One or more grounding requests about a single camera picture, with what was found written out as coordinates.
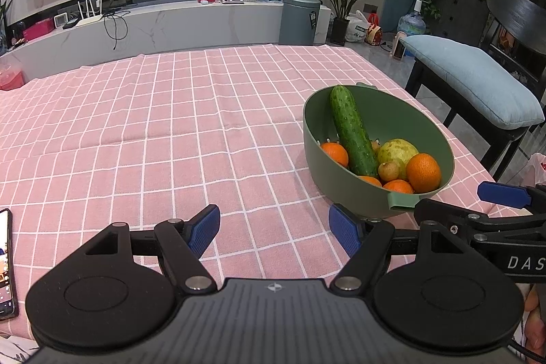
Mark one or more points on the long-leaf potted plant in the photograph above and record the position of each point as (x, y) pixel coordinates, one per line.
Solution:
(341, 3)

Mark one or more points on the bench with blue cushion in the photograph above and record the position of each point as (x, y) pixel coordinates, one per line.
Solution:
(495, 142)

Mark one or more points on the red orange bag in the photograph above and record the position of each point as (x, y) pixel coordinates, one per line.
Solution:
(374, 33)

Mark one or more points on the person's right hand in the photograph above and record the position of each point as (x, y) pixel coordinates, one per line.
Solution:
(535, 308)

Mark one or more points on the white low television console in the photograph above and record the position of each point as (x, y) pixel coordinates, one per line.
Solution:
(179, 27)

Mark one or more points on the round black table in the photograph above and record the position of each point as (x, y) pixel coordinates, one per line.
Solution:
(518, 18)

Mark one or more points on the pale green guava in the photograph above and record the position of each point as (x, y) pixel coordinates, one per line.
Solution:
(396, 150)

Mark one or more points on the patterned grey white cloth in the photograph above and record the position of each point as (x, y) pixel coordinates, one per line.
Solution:
(13, 349)

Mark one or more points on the pink storage basket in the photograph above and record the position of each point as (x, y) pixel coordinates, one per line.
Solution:
(8, 78)

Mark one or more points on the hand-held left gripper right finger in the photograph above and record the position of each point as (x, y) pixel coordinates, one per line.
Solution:
(344, 229)

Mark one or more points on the green cucumber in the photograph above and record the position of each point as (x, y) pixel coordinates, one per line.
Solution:
(352, 129)

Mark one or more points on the small white desk clock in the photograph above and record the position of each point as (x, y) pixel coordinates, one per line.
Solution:
(59, 22)

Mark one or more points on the dark storage cabinet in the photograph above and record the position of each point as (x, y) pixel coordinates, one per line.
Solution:
(463, 14)

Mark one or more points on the pale pink plastic bag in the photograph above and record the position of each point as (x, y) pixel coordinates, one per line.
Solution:
(537, 172)

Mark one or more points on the white plastic bag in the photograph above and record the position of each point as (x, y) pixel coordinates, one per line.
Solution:
(356, 29)

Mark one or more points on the green colander bowl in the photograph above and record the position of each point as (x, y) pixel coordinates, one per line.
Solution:
(409, 114)

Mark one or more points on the small white pink device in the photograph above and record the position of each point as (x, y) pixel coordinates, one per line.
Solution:
(399, 46)

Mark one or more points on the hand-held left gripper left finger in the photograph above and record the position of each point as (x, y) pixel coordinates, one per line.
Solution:
(204, 229)

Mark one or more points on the small orange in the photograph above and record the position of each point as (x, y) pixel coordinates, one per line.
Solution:
(335, 153)
(369, 180)
(399, 187)

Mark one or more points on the white kitchen scale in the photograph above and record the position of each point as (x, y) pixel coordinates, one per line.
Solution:
(232, 0)

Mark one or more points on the pink checked tablecloth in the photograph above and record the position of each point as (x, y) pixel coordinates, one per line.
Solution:
(170, 133)

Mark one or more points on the grey round trash bin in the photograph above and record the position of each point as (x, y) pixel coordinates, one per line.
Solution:
(298, 20)

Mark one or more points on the white router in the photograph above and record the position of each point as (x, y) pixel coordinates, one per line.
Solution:
(89, 17)

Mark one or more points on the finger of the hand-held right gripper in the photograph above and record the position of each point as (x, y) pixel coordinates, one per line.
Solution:
(505, 193)
(448, 217)

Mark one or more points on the large orange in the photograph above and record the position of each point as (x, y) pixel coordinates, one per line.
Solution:
(423, 173)

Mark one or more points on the magenta tissue box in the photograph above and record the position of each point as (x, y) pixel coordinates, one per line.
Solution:
(38, 30)

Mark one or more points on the blue water jug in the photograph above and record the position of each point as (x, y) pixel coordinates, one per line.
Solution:
(411, 25)

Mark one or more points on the black smartphone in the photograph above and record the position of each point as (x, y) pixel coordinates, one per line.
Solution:
(6, 261)

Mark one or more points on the light blue bench cushion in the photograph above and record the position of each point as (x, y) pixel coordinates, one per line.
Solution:
(469, 78)

